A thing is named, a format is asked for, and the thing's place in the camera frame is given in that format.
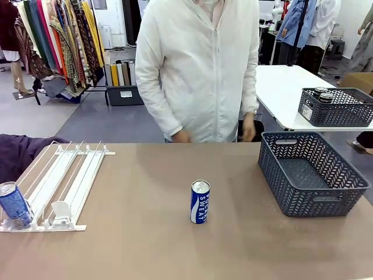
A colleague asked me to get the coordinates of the person's right hand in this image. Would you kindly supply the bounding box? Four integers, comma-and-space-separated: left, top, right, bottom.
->
171, 128, 192, 144

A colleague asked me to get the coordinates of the person's left hand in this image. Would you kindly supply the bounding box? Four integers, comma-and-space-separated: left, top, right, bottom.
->
242, 112, 258, 144

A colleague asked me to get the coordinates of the blue Pocari Sweat can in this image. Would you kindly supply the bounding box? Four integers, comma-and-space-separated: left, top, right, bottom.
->
190, 179, 211, 225
0, 181, 32, 230

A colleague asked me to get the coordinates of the large grey plastic basket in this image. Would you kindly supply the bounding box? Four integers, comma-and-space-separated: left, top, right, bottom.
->
258, 131, 371, 218

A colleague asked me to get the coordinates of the small grey plastic basket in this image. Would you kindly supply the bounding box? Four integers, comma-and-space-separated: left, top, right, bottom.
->
297, 87, 373, 128

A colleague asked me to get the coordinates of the person's left forearm white sleeve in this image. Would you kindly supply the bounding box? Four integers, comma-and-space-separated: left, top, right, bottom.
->
239, 58, 261, 116

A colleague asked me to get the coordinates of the person's right forearm white sleeve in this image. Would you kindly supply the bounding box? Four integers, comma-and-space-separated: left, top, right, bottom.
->
135, 64, 184, 137

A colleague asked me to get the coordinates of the white side table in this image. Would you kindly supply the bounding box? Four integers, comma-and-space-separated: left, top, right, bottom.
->
255, 64, 373, 132

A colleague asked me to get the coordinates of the person in white jacket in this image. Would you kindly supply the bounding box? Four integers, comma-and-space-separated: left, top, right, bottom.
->
135, 0, 261, 144

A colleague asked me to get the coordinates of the black bin of fabric rolls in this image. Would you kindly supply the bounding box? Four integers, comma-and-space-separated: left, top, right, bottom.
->
103, 55, 146, 107

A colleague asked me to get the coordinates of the mannequin in blue shirt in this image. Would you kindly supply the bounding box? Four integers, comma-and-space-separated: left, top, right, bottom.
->
275, 0, 310, 67

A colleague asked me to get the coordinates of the dark plastic stool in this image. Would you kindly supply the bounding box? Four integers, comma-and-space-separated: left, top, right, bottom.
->
330, 39, 346, 61

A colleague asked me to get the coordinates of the cardboard box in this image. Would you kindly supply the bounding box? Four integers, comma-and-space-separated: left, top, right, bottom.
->
337, 72, 373, 96

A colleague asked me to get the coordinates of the mannequin in white shirt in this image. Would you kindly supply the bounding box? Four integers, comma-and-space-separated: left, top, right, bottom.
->
300, 0, 342, 75

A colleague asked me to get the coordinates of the white air purifier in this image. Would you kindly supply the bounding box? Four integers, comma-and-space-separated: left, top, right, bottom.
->
97, 24, 114, 50

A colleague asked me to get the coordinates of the grey cloth pile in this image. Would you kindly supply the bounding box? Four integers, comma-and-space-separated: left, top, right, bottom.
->
42, 76, 88, 104

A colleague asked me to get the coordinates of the mannequin in grey patterned dress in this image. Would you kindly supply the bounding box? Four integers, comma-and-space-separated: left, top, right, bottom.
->
348, 0, 373, 73

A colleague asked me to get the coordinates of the rack of colourful garments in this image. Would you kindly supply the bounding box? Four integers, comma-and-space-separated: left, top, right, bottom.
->
13, 0, 106, 88

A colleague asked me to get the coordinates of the dark purple cloth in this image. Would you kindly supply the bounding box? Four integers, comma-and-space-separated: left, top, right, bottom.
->
0, 134, 71, 184

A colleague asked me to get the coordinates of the mannequin in dark red garment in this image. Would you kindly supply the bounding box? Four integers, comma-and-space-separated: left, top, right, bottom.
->
0, 0, 34, 99

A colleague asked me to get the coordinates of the white wire can dispenser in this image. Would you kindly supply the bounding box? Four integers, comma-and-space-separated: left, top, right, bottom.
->
0, 139, 117, 233

